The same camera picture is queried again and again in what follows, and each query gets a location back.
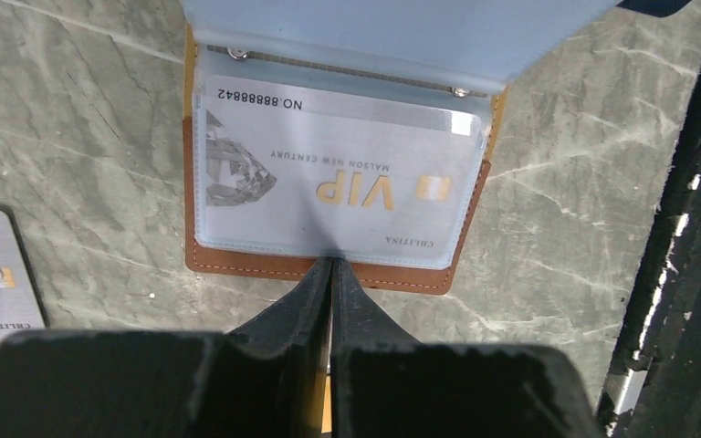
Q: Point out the brown leather card holder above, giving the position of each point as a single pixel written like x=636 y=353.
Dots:
x=459 y=55

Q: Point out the black aluminium base frame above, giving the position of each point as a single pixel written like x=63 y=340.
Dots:
x=653 y=386

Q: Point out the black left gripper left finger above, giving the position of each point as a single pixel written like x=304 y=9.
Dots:
x=265 y=378

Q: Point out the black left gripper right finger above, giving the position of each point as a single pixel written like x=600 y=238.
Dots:
x=386 y=383

